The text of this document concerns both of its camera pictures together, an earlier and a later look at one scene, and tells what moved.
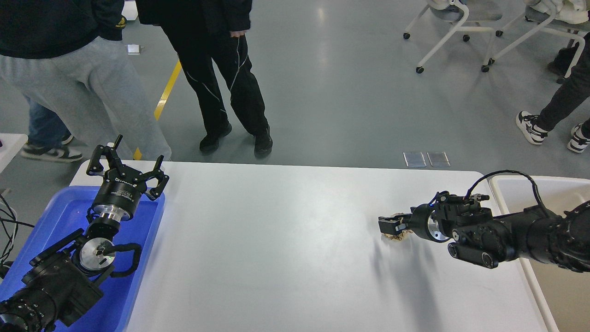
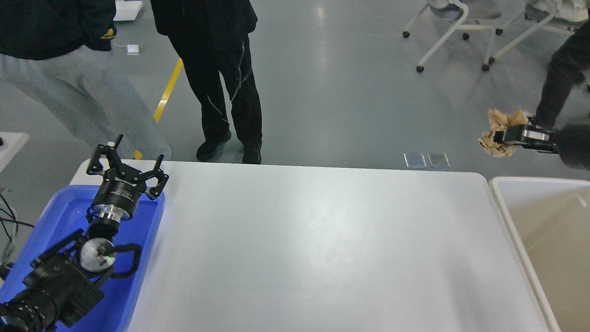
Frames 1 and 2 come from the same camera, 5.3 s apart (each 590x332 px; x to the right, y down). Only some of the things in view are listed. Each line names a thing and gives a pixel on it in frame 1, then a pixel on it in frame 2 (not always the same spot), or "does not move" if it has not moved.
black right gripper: (425, 221) -> (539, 138)
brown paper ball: (399, 236) -> (498, 123)
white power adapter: (134, 49) does not move
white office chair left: (476, 11) does not move
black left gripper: (122, 186) does not move
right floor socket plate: (439, 159) does not move
